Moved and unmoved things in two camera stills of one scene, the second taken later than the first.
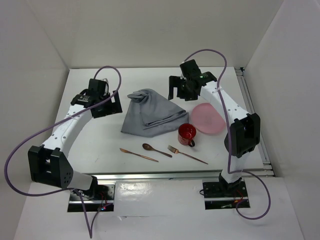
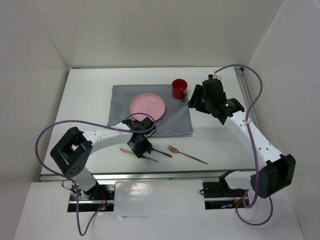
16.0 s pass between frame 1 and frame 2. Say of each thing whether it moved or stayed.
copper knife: stayed
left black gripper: moved
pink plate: moved
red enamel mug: moved
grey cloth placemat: moved
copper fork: stayed
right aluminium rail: stayed
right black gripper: moved
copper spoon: stayed
